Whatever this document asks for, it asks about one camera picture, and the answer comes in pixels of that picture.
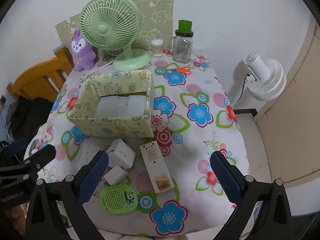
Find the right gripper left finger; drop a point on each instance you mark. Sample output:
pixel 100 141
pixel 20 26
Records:
pixel 44 219

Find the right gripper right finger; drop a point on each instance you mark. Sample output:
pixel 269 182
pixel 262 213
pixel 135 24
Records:
pixel 274 220

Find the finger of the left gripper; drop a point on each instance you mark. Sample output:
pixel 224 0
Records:
pixel 41 158

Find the white 45W charger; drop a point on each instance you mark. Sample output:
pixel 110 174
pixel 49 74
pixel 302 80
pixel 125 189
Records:
pixel 119 153

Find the white remote control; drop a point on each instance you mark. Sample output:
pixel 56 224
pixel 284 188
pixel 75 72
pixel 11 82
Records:
pixel 156 167

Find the black clothing on chair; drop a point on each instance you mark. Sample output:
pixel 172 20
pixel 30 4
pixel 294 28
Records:
pixel 28 117

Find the green panda speaker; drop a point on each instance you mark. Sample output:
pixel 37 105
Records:
pixel 118 199

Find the small white charger cube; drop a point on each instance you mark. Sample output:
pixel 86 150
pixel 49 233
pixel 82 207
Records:
pixel 115 175

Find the wooden chair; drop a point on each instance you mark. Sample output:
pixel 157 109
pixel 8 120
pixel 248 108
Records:
pixel 44 80

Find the patterned cardboard storage box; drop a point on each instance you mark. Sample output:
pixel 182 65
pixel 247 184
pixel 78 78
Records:
pixel 116 104

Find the floral tablecloth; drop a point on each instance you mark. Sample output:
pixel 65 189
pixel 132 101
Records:
pixel 192 118

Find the purple plush toy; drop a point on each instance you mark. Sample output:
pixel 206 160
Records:
pixel 82 52

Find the white standing fan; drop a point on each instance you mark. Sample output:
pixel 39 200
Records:
pixel 265 81

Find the green desk fan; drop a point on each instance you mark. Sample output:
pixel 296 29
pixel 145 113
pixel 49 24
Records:
pixel 114 25

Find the cotton swab container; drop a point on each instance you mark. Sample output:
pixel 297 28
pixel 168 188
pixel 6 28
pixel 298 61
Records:
pixel 157 47

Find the glass mason jar mug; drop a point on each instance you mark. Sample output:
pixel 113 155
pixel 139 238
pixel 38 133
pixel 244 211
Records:
pixel 181 46

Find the patterned paper backdrop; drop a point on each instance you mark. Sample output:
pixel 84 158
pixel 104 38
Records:
pixel 157 23

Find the green cup on jar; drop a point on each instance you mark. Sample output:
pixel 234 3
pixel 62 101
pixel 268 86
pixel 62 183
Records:
pixel 185 26

